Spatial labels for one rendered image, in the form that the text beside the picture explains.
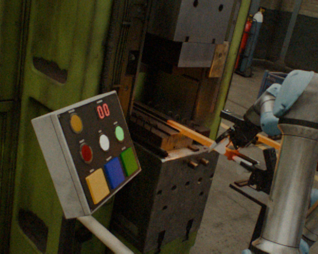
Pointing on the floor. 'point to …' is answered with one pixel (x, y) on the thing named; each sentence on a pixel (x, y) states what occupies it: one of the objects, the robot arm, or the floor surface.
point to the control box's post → (66, 235)
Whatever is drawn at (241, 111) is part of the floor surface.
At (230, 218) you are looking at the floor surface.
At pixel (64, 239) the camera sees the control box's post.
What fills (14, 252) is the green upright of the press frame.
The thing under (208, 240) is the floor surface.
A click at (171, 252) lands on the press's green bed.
